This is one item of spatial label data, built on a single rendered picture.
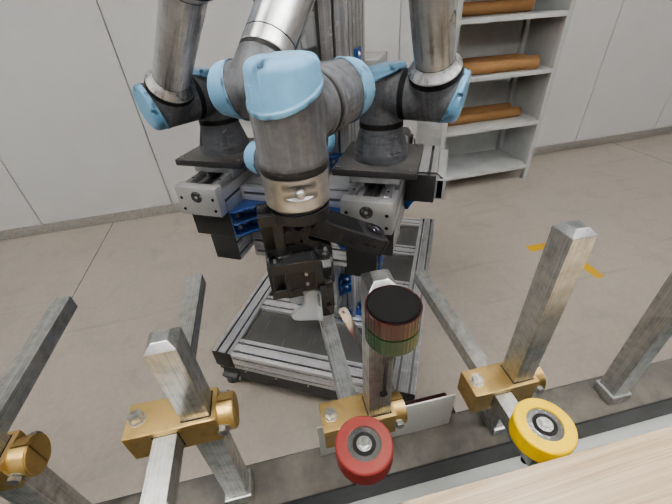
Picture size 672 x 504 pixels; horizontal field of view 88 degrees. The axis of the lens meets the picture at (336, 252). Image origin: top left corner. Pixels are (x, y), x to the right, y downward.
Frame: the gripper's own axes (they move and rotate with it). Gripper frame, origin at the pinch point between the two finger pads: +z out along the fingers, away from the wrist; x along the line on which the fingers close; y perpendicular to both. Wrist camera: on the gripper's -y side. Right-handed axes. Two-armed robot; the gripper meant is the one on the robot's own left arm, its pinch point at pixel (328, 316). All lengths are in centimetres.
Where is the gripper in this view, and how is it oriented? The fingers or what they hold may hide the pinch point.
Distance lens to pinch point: 54.1
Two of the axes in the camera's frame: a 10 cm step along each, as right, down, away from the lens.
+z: 0.6, 8.1, 5.8
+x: 2.1, 5.6, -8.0
